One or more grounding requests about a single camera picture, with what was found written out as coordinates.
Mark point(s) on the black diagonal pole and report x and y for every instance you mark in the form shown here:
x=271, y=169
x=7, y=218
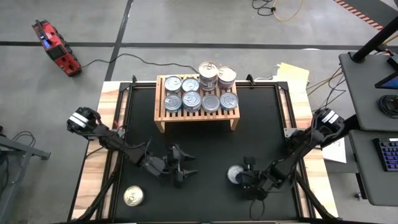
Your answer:
x=376, y=40

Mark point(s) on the red black tool case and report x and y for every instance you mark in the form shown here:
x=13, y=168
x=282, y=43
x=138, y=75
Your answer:
x=57, y=48

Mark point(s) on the yellow paper folder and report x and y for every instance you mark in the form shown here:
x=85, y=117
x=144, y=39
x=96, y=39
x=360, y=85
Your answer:
x=293, y=76

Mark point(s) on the teal label tin can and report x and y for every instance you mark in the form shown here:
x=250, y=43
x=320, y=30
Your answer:
x=173, y=103

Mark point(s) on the silver corner bracket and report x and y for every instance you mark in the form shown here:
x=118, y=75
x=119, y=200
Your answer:
x=288, y=133

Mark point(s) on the black frame strut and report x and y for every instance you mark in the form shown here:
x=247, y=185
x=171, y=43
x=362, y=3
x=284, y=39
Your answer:
x=311, y=196
x=99, y=193

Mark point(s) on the white paper sheet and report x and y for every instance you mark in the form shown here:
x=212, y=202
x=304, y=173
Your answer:
x=335, y=151

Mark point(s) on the gold-lidded tin can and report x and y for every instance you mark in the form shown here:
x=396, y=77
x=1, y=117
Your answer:
x=209, y=89

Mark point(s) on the silver-lidded tin can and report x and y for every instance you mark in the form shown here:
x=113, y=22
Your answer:
x=192, y=110
x=173, y=84

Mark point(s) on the grey metal stand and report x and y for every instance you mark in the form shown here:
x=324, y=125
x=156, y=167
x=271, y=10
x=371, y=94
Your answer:
x=18, y=149

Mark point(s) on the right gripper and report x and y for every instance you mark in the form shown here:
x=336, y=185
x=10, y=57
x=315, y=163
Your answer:
x=258, y=179

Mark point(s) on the dark blue label tin can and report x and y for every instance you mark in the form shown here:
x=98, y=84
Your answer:
x=233, y=173
x=191, y=99

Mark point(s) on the tablet with blue screen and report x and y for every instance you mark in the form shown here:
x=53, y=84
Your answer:
x=388, y=81

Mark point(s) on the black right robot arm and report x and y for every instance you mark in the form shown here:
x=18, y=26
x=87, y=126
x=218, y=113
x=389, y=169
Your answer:
x=304, y=143

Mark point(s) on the green label tin can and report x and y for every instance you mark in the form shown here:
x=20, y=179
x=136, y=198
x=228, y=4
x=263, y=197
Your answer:
x=211, y=103

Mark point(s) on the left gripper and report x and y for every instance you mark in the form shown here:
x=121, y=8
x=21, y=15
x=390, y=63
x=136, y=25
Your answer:
x=161, y=165

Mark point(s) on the black keyboard red keys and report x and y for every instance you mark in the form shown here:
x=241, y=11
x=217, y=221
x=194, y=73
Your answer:
x=388, y=155

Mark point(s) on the wooden slatted shelf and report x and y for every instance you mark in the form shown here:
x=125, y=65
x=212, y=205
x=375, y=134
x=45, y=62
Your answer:
x=230, y=115

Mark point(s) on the yellow black hazard tape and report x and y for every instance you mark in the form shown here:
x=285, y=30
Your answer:
x=357, y=14

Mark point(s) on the red label tin can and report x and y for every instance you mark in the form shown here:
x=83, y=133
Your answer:
x=190, y=83

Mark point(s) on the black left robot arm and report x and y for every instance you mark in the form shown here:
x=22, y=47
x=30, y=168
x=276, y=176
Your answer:
x=109, y=140

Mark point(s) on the grey side desk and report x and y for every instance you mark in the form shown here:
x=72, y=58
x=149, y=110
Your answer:
x=367, y=99
x=367, y=177

